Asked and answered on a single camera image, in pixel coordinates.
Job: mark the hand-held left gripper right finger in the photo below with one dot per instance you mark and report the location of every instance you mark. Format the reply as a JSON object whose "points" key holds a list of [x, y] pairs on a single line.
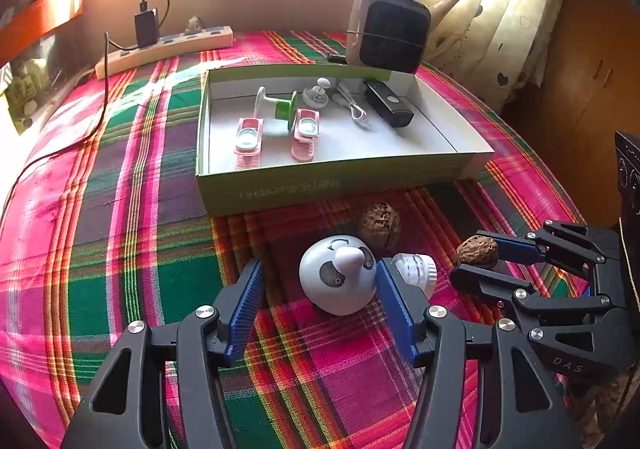
{"points": [[395, 309]]}

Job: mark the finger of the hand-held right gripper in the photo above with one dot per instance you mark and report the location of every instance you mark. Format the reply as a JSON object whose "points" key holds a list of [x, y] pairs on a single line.
{"points": [[480, 279], [515, 248]]}

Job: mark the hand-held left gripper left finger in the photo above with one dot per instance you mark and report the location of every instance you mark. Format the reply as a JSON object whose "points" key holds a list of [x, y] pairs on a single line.
{"points": [[250, 304]]}

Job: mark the brown walnut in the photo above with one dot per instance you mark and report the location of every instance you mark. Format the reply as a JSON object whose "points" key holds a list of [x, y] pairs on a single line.
{"points": [[380, 221], [477, 251]]}

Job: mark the white panda toy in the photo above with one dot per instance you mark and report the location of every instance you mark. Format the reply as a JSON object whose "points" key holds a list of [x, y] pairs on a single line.
{"points": [[340, 279]]}

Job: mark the green cardboard box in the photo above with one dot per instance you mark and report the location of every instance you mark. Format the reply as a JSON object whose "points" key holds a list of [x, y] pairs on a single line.
{"points": [[300, 189]]}

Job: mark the pink clip with green oval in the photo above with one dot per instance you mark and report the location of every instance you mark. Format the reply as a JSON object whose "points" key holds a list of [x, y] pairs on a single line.
{"points": [[306, 131], [247, 139]]}

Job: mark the small white knob plug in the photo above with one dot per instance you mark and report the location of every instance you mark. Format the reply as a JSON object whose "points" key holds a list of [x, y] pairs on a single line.
{"points": [[315, 94]]}

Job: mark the white ribbed jar cap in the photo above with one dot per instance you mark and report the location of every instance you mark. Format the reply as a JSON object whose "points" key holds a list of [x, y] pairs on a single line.
{"points": [[415, 271]]}

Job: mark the wooden cabinet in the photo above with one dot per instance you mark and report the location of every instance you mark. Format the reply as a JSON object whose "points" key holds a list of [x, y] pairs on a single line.
{"points": [[575, 69]]}

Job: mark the plaid tablecloth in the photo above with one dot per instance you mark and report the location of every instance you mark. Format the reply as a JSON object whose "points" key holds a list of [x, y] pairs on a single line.
{"points": [[125, 229]]}

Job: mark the black rectangular device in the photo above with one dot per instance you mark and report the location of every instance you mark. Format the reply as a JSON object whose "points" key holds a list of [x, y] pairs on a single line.
{"points": [[387, 104]]}

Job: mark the green and white small container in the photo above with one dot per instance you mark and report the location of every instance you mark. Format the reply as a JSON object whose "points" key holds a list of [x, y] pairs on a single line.
{"points": [[277, 109]]}

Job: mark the cream heart print curtain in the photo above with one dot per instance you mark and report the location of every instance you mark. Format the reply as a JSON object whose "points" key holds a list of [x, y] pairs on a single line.
{"points": [[500, 4]]}

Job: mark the white and black heater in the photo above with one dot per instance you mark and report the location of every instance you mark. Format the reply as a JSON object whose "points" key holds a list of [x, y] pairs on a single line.
{"points": [[387, 31]]}

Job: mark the black cylinder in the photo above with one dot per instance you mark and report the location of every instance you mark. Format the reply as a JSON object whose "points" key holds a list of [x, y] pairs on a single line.
{"points": [[337, 59]]}

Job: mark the beige power strip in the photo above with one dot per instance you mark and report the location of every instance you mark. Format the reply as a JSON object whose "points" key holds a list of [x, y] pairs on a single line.
{"points": [[165, 48]]}

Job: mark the small grey figurine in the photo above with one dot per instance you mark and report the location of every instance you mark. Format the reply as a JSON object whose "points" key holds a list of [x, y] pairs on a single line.
{"points": [[192, 24]]}

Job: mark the black charger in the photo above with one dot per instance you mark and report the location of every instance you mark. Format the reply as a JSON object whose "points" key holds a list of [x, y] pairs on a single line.
{"points": [[146, 26]]}

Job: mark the orange shelf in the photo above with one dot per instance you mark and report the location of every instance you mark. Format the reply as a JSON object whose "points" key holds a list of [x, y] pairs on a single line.
{"points": [[40, 14]]}

